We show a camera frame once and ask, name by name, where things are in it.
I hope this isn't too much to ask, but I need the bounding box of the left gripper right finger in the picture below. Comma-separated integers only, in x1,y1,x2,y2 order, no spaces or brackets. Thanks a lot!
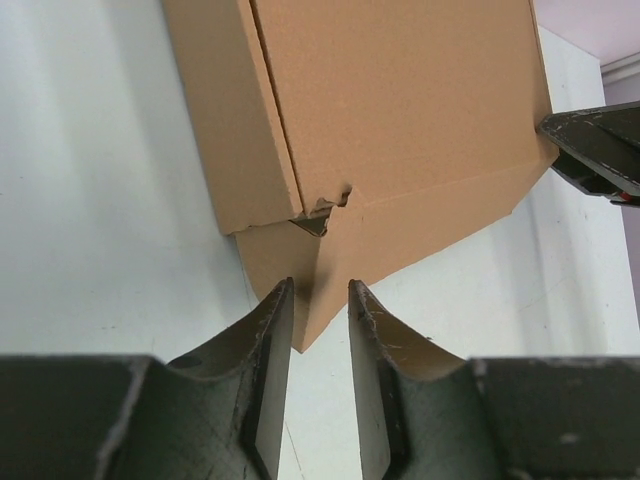
348,280,639,479

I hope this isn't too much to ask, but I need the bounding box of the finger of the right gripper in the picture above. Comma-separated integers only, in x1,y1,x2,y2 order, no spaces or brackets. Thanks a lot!
537,101,639,205

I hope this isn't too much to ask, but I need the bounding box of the right aluminium frame post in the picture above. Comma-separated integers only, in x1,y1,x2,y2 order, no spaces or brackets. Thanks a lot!
601,55,640,85

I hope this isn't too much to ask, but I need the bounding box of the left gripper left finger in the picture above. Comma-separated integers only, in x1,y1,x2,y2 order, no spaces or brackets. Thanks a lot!
1,279,294,479

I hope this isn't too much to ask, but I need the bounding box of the brown cardboard box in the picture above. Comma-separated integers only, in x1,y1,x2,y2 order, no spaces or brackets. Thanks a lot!
163,1,558,351

